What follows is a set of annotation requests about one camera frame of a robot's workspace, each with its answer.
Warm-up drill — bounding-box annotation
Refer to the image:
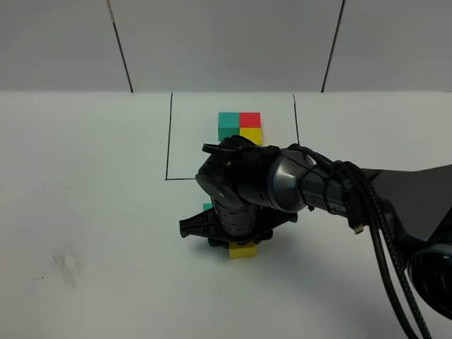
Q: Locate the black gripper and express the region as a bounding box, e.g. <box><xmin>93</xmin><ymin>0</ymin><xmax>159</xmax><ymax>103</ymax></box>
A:
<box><xmin>179</xmin><ymin>206</ymin><xmax>297</xmax><ymax>248</ymax></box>

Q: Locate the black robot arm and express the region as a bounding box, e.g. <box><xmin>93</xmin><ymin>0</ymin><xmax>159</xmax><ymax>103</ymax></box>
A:
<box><xmin>179</xmin><ymin>136</ymin><xmax>451</xmax><ymax>317</ymax></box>

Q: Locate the yellow template block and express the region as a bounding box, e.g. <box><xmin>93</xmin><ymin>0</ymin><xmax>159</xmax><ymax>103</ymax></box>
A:
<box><xmin>239</xmin><ymin>127</ymin><xmax>263</xmax><ymax>146</ymax></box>

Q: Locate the green template block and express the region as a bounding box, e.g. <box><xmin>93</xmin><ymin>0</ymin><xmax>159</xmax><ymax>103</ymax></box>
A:
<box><xmin>218</xmin><ymin>112</ymin><xmax>240</xmax><ymax>142</ymax></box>

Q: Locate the red template block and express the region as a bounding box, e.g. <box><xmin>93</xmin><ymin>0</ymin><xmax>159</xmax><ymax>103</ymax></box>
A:
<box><xmin>239</xmin><ymin>112</ymin><xmax>261</xmax><ymax>129</ymax></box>

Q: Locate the black braided cable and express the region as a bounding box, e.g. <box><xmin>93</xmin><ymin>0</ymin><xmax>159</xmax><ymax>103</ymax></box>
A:
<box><xmin>331</xmin><ymin>160</ymin><xmax>434</xmax><ymax>339</ymax></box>

